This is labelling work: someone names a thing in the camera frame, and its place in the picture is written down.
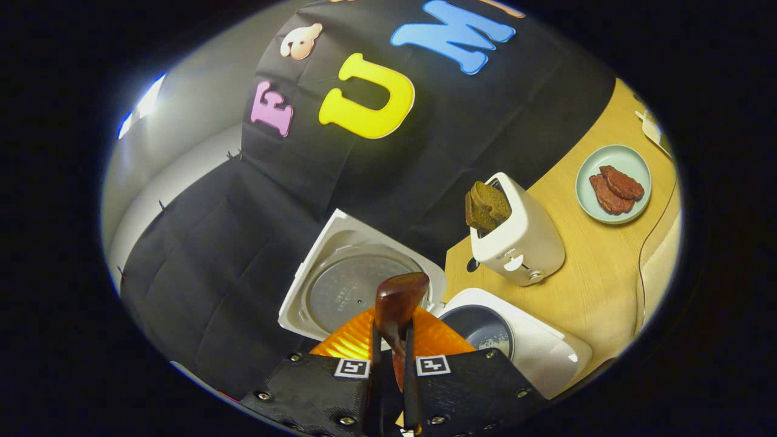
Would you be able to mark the brown wooden spoon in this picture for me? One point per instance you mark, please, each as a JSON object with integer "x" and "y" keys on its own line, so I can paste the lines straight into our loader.
{"x": 397, "y": 297}

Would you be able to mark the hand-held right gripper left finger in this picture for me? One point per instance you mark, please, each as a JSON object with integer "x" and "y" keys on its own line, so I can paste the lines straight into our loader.
{"x": 374, "y": 394}

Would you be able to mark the light green plate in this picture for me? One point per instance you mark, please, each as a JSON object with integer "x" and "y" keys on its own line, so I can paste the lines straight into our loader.
{"x": 619, "y": 156}

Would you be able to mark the white toaster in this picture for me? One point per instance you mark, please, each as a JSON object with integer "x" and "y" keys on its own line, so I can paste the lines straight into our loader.
{"x": 528, "y": 243}

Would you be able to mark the white rice cooker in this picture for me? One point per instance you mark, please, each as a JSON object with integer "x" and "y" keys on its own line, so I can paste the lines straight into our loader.
{"x": 346, "y": 291}

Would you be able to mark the black backdrop cloth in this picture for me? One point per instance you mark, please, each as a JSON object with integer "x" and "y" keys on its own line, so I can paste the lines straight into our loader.
{"x": 243, "y": 243}

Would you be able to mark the clear box of rice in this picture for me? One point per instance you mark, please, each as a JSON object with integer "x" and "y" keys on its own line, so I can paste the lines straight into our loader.
{"x": 661, "y": 273}

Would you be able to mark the red meat slice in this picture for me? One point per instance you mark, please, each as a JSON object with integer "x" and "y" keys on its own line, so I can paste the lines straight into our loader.
{"x": 607, "y": 199}
{"x": 622, "y": 183}

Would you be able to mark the white divided bean tray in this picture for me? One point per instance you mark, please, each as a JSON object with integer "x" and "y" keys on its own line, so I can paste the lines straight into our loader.
{"x": 652, "y": 130}

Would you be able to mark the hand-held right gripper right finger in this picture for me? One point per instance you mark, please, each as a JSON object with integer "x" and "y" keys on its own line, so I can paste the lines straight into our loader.
{"x": 413, "y": 394}

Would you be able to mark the large ceiling light panel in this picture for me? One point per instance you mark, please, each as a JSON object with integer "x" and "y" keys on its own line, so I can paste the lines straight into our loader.
{"x": 145, "y": 106}

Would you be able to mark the brown bread slice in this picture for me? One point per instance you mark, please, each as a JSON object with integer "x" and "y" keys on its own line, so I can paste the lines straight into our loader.
{"x": 493, "y": 201}
{"x": 473, "y": 215}

